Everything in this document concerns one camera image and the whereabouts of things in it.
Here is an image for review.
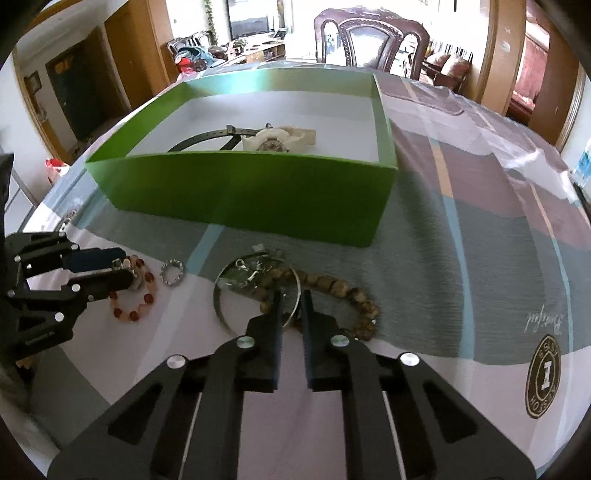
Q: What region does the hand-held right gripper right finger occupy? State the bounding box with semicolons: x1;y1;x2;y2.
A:
300;291;539;480

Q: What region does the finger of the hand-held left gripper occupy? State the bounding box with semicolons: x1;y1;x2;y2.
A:
7;231;126;278
8;267;139;329

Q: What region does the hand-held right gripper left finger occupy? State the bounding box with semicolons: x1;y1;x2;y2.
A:
48;290;283;480

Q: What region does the red and pink bead bracelet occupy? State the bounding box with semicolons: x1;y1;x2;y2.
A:
108;254;158;323

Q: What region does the brown wooden bead bracelet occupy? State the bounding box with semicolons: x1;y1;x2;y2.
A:
252;268;382;341

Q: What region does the silver bangle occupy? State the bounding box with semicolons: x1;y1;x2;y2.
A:
212;259;303;335

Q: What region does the green cardboard box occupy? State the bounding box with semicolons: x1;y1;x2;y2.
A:
85;68;400;249

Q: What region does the checked tablecloth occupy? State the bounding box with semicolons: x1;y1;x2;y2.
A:
0;60;591;480

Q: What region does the white wristwatch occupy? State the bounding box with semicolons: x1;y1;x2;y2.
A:
241;124;318;153

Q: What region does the wooden armchair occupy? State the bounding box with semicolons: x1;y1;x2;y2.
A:
166;32;218;75

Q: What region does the pile of clothes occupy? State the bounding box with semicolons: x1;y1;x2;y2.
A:
174;45;214;72

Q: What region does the green vine garland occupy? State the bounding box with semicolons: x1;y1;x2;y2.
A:
205;0;219;47

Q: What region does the wooden television cabinet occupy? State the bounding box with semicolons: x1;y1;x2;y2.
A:
231;39;286;64

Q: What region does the flat screen television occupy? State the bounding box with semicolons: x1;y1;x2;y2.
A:
229;0;271;40

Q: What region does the red upholstered sofa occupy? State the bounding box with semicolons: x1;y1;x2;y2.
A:
422;53;472;93

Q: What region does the dark carved wooden chair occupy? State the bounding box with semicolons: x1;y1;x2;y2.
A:
314;8;430;81

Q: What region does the plastic water bottle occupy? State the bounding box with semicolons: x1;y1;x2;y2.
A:
573;138;591;186

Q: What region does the small silver chain ring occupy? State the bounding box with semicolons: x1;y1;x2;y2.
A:
160;259;186;288

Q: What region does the silver chain with clasps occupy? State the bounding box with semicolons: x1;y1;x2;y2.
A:
224;244;284;289

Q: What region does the black strap wristwatch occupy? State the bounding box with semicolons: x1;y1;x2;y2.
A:
167;124;259;153

